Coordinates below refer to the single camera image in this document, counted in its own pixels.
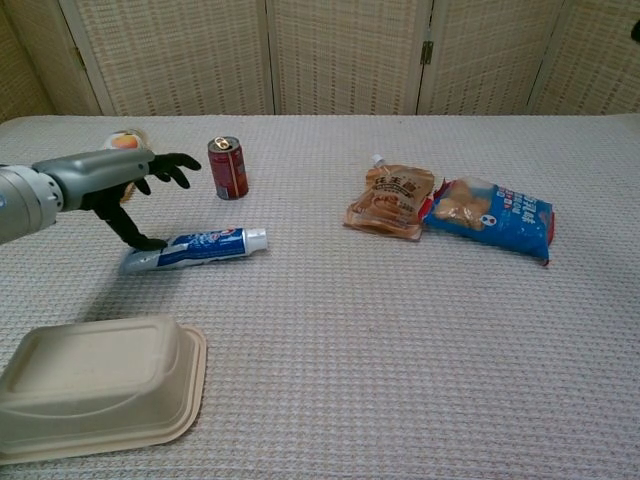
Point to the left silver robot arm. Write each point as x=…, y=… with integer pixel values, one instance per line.
x=25, y=205

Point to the brown spouted snack pouch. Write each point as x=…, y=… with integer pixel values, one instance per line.
x=390, y=205

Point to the beige pulp food container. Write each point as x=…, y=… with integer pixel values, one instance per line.
x=95, y=385

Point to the metal screen hinge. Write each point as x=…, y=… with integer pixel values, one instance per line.
x=80, y=57
x=426, y=52

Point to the blue and white toothpaste tube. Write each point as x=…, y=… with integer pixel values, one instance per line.
x=200, y=247

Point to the light woven tablecloth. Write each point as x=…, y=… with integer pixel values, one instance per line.
x=375, y=350

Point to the blue snack bag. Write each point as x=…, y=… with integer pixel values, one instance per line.
x=505, y=222

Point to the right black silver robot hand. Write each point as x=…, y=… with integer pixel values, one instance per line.
x=636, y=27

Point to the red soda can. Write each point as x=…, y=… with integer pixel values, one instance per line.
x=229, y=170

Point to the woven folding screen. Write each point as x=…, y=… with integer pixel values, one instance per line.
x=325, y=55

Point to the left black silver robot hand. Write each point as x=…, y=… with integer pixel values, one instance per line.
x=95, y=175

